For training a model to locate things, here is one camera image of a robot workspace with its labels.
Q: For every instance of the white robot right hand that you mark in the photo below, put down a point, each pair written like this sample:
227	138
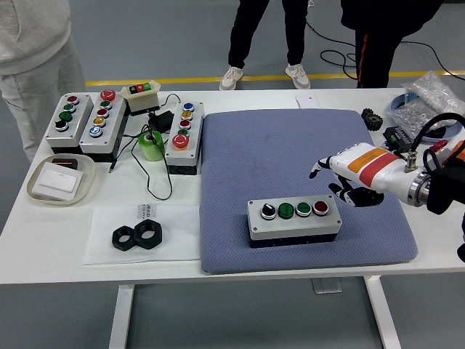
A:
374	167

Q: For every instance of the grey four-button control box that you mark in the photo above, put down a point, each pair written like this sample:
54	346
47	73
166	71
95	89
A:
290	225
81	112

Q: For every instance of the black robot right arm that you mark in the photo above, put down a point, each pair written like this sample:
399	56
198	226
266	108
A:
443	189

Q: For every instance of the grey five-button control box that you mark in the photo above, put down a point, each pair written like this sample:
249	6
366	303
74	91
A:
112	123
192	145

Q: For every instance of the black module green terminals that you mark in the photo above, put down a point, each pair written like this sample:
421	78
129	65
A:
396	136

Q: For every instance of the black gear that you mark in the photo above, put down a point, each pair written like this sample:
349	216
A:
374	121

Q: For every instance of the clear bag metal parts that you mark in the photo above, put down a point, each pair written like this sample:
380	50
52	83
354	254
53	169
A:
414	112

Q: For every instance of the small red clip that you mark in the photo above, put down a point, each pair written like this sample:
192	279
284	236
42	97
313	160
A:
439	144

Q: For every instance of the blue plate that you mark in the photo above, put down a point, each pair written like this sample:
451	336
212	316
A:
397	102

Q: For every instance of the orange cylinder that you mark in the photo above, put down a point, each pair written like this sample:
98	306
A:
460	147

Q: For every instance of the white card red mark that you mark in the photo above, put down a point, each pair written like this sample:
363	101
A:
307	101

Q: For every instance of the person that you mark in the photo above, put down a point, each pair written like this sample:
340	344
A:
239	36
32	36
374	54

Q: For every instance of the blue-grey padded mat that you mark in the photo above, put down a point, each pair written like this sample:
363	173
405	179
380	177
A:
261	152

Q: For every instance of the white table leg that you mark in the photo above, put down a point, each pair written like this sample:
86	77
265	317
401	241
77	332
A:
121	320
381	312

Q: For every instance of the black power adapter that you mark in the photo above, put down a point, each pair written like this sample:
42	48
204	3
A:
163	120

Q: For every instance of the green tape roll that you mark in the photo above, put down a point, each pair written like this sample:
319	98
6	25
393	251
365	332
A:
154	149

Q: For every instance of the black hex nut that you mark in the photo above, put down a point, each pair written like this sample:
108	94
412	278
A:
116	241
159	236

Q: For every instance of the translucent shallow tray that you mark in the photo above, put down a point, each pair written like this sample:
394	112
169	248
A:
86	174

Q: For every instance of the grey under-table bracket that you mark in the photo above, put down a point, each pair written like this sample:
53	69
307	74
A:
327	286

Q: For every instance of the cream three-button switch box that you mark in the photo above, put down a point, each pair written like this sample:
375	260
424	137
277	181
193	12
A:
143	102

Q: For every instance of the dark red-black switch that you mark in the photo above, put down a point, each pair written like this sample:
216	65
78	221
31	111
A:
67	162

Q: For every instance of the white wall switch panel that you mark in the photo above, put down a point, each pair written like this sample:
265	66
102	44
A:
58	180

